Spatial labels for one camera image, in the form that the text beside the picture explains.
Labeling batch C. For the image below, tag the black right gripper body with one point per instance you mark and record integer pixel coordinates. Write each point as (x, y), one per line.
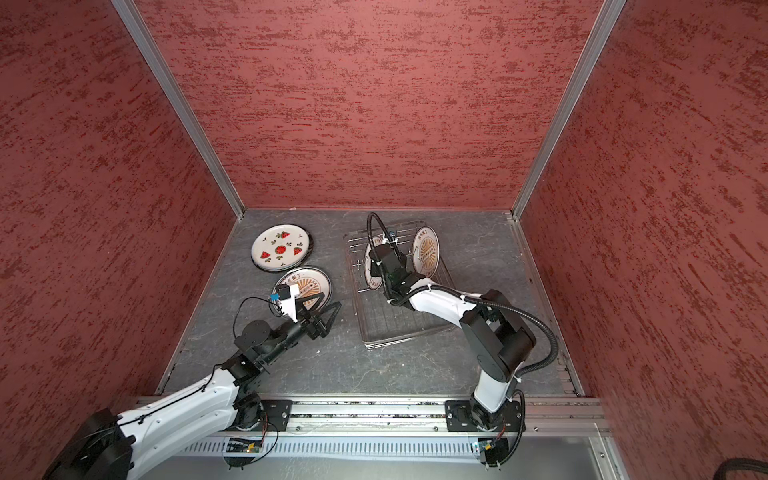
(375, 271)

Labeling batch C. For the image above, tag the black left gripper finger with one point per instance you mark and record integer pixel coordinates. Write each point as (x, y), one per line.
(326, 318)
(311, 305)

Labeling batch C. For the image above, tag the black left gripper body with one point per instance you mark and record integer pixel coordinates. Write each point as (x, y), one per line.
(312, 329)

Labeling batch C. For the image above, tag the red patterned white plate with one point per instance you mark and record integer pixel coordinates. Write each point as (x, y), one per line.
(425, 252)

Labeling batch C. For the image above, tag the strawberry pattern white plate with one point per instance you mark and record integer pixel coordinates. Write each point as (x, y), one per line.
(280, 246)

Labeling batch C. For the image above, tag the dark striped rim plate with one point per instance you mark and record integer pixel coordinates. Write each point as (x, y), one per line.
(303, 255)

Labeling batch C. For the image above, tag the orange sunburst white plate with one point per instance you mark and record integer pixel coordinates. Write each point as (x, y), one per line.
(372, 273)

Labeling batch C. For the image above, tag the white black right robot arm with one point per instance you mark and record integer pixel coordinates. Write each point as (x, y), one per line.
(498, 334)

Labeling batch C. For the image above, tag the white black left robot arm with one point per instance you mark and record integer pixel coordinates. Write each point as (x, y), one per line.
(130, 444)

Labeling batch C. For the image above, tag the left green circuit board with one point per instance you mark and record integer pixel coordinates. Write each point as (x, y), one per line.
(243, 447)

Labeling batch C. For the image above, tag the green circuit board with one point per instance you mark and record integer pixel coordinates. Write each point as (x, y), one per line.
(243, 447)
(491, 453)

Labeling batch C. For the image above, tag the right green circuit board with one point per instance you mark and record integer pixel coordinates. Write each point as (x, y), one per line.
(491, 453)

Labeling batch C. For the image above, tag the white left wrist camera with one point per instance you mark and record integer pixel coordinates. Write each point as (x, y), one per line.
(283, 301)

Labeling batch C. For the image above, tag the chrome wire dish rack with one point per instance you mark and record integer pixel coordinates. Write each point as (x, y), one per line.
(385, 316)

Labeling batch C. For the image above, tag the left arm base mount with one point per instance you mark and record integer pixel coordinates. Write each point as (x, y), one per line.
(254, 413)

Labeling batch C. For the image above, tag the aluminium front rail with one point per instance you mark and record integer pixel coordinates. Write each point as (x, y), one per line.
(405, 427)

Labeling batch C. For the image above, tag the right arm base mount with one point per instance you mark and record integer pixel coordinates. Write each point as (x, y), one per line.
(470, 416)

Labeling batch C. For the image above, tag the aluminium left corner post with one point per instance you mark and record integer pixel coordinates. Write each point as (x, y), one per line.
(131, 18)

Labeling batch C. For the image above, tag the aluminium corner post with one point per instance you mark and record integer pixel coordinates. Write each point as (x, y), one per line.
(131, 18)
(605, 22)

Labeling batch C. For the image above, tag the aluminium right corner post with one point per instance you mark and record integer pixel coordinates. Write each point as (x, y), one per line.
(605, 22)

